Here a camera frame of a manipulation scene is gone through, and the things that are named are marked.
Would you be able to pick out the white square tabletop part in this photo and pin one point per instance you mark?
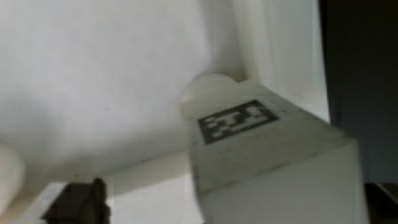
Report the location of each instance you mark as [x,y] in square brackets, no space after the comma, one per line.
[99,57]

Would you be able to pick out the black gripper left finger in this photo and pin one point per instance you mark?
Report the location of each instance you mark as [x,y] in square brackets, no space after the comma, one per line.
[78,206]

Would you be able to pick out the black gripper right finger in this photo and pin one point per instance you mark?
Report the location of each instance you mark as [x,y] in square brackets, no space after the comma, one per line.
[382,202]

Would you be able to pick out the white table leg with tag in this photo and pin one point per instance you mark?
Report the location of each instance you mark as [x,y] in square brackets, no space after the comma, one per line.
[273,159]

